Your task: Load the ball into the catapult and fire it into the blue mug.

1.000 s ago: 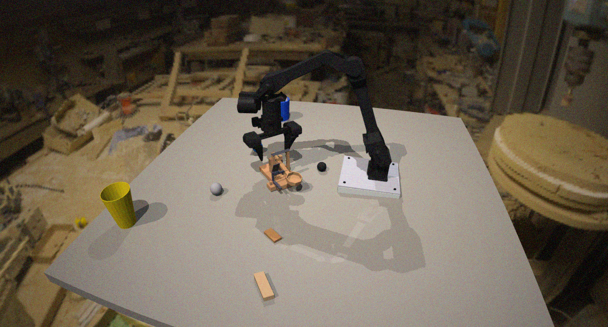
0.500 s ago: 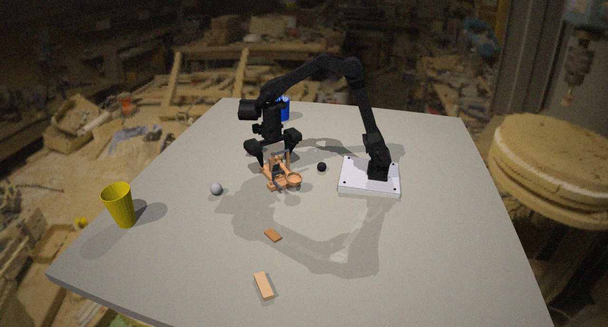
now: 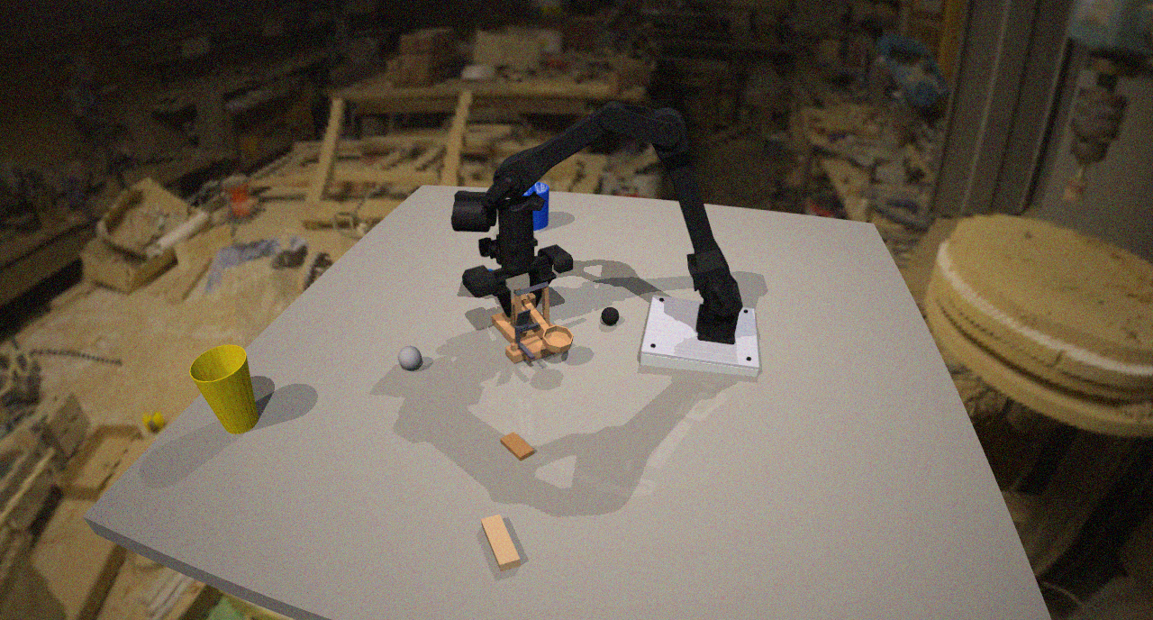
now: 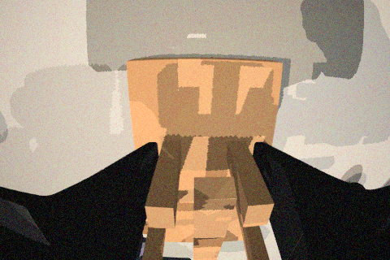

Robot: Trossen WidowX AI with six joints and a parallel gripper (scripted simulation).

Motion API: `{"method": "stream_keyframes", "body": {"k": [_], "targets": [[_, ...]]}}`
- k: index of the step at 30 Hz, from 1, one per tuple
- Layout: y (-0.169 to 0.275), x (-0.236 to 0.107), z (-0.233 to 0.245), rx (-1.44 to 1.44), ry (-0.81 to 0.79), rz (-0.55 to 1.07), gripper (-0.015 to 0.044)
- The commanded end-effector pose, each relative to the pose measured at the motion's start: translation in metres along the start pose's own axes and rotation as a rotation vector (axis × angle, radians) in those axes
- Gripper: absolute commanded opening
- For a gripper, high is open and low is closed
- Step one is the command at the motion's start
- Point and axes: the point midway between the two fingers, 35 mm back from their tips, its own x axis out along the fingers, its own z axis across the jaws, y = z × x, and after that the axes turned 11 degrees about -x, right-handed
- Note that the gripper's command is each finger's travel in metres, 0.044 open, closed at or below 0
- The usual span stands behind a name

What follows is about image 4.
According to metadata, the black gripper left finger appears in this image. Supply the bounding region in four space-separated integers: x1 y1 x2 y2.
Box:
0 141 158 260

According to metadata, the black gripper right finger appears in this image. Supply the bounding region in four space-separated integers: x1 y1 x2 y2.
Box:
253 142 390 260

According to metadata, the dark grey ball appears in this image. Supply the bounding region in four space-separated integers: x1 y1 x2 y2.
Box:
350 182 365 189

